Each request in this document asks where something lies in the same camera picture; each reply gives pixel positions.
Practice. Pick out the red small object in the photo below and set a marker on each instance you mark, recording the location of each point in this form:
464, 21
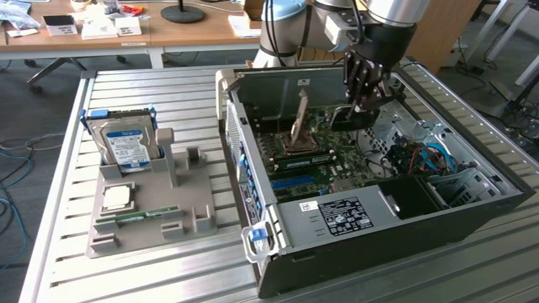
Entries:
134, 9

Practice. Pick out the green motherboard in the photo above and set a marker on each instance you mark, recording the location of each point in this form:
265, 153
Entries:
337, 158

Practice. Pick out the white labelled box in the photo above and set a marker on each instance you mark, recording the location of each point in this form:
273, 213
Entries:
129, 28

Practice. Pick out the white box black top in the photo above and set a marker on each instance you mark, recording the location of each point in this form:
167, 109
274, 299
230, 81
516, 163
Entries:
63, 30

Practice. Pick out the flat white box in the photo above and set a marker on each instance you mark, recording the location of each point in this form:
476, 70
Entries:
99, 33

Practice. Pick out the white paper card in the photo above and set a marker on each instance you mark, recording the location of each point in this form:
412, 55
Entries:
21, 32

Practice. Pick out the hard disk with blue caddy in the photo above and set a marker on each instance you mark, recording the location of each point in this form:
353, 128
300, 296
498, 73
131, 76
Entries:
126, 148

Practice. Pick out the perforated metal disk cage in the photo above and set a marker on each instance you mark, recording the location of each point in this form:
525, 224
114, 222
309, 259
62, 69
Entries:
405, 126

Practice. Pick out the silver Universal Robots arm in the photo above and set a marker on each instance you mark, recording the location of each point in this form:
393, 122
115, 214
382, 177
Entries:
290, 25

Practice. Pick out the green RAM stick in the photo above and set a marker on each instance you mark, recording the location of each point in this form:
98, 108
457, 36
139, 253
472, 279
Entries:
304, 161
141, 216

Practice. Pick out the silver CPU chip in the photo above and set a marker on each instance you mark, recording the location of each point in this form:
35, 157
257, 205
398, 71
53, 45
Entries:
115, 199

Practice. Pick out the white paper stack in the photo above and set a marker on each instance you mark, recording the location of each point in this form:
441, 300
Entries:
242, 26

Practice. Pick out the white desk frame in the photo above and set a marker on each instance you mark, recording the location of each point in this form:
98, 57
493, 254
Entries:
508, 31

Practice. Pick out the wooden office desk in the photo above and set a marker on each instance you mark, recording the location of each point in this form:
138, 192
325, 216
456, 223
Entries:
190, 34

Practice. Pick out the black floor stand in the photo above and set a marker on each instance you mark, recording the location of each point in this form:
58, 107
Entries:
518, 107

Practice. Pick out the black open PC case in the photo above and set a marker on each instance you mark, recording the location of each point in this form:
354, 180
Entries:
380, 252

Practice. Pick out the wooden cabinet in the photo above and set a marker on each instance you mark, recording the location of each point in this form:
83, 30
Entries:
446, 38

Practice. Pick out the grey case latch blue tab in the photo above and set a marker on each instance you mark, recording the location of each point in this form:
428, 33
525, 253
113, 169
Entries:
257, 235

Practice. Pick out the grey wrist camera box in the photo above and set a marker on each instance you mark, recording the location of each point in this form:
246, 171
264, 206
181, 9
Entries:
340, 30

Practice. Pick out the grey power supply unit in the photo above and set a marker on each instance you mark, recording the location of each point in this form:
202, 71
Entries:
304, 227

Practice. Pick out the silver disk bay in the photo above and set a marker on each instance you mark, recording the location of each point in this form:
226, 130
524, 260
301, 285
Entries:
464, 189

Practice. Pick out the brown cardboard box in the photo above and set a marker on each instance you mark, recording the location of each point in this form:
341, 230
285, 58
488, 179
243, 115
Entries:
253, 11

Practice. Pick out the grey parts rack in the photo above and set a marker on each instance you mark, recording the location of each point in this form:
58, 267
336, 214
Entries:
155, 195

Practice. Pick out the beige cup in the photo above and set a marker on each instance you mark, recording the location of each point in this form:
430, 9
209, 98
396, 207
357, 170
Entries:
81, 4

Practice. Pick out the clear plastic bag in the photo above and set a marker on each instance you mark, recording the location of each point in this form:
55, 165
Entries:
17, 17

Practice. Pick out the blue expansion slot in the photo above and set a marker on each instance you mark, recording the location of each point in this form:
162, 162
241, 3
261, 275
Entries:
293, 183

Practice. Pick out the metal CPU socket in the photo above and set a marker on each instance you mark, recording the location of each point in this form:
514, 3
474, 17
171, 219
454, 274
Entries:
308, 145

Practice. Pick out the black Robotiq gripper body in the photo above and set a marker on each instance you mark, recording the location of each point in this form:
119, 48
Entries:
388, 44

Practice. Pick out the black round lamp base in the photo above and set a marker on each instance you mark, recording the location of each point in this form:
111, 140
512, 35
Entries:
183, 15

